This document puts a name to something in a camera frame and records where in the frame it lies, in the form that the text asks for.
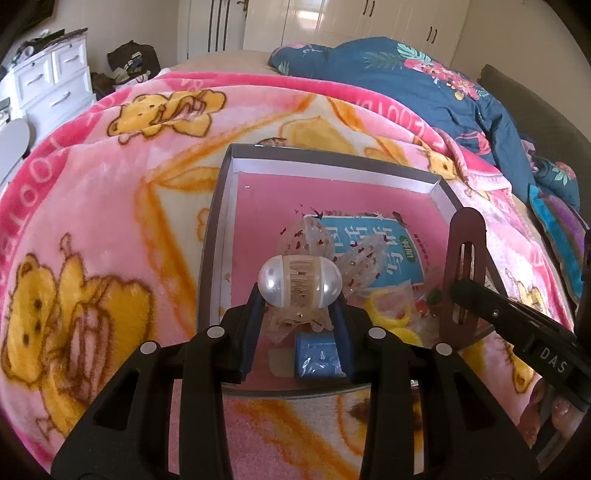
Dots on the white wardrobe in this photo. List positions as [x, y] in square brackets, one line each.
[369, 23]

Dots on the dark bag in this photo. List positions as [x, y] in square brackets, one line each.
[134, 57]

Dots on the clutter on drawer chest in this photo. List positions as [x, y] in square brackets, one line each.
[51, 40]

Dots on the white chair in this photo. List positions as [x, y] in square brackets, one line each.
[14, 147]

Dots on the pink bear printed blanket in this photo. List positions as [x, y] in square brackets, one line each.
[115, 207]

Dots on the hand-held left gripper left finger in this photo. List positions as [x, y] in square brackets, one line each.
[251, 332]

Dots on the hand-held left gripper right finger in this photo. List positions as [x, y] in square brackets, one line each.
[342, 337]

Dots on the transparent speckled bow hair clip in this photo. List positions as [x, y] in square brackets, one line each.
[360, 263]

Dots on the pile of clothes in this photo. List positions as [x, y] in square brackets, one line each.
[108, 82]

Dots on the white door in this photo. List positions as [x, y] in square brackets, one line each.
[212, 25]

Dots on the blue packet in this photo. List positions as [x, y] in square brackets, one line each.
[318, 355]

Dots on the striped purple and blue pillow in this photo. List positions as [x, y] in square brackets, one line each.
[558, 226]

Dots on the blue floral quilt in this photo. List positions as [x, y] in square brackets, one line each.
[392, 74]

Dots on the brown snap hair clip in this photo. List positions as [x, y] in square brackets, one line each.
[466, 230]

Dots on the grey box with pink lining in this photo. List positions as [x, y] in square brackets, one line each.
[258, 207]

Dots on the white drawer chest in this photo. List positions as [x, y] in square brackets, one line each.
[51, 83]

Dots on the beige bed sheet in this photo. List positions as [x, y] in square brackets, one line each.
[221, 62]

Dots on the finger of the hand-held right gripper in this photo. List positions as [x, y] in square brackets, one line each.
[531, 337]

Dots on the pearl hair claw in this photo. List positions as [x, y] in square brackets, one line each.
[300, 281]

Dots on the clear bag of red earrings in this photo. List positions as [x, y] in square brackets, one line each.
[425, 307]

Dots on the grey headboard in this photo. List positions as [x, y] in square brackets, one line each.
[531, 106]

